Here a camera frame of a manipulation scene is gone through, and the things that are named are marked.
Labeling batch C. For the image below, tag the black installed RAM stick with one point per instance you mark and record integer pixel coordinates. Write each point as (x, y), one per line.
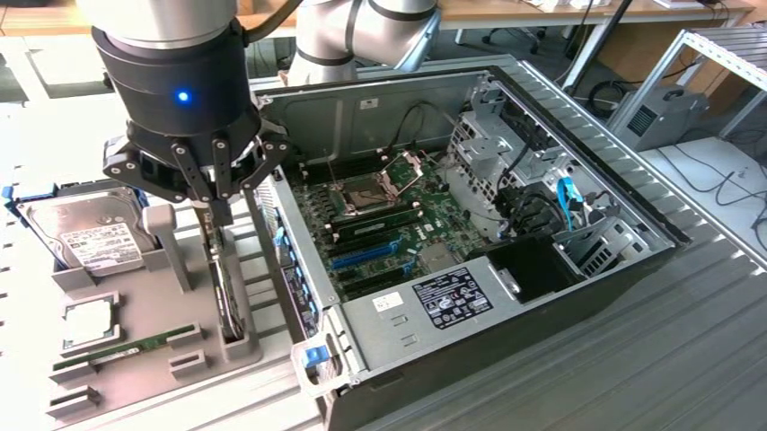
(373, 224)

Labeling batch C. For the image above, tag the long wooden desk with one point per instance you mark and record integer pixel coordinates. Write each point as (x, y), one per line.
(688, 11)

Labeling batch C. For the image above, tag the silver CPU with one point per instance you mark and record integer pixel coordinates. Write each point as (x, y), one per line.
(87, 321)

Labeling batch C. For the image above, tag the aluminium frame shelf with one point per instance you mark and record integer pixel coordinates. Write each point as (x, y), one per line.
(727, 49)

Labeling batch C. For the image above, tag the open black PC case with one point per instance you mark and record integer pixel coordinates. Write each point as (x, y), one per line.
(509, 368)

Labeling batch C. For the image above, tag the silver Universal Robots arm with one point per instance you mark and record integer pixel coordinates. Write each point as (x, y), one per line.
(323, 40)

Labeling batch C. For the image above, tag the grey power supply unit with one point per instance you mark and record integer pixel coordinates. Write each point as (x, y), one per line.
(389, 336)

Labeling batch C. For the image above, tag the green RAM stick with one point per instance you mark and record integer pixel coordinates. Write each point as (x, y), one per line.
(132, 348)

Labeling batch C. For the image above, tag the wooden desk with box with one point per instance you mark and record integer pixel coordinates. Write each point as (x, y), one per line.
(36, 22)

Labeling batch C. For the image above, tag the blue case latch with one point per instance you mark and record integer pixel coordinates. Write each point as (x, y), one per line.
(312, 358)

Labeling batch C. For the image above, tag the blue disk caddy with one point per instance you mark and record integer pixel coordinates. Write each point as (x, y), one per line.
(36, 193)

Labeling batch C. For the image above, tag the grey parts rack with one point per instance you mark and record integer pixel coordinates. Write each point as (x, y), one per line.
(149, 305)

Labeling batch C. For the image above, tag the silver disk bay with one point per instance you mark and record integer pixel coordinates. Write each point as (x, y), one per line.
(599, 256)

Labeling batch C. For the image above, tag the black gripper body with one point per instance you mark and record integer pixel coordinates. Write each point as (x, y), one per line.
(180, 99)

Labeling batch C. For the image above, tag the silver chipset heatsink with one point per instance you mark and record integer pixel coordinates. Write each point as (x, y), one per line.
(437, 258)

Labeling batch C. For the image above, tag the black graphics card with fan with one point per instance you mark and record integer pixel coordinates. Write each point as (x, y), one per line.
(227, 292)

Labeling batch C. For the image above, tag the black office chair base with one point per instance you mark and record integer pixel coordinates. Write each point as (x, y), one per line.
(515, 33)

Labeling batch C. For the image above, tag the CPU socket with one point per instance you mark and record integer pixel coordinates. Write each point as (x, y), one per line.
(361, 197)

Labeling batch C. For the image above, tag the green motherboard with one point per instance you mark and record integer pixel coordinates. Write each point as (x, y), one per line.
(437, 224)

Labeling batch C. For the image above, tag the silver hard disk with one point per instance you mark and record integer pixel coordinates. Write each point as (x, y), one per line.
(89, 238)

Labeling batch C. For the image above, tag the thin metal locking lever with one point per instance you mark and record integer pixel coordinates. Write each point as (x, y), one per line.
(331, 168)

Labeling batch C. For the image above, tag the metal socket cover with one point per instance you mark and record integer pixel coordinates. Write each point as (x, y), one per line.
(404, 173)

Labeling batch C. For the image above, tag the black expansion slot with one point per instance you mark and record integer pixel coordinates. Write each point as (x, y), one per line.
(377, 278)

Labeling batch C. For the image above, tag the blue expansion slot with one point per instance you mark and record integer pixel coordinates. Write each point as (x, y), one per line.
(365, 256)

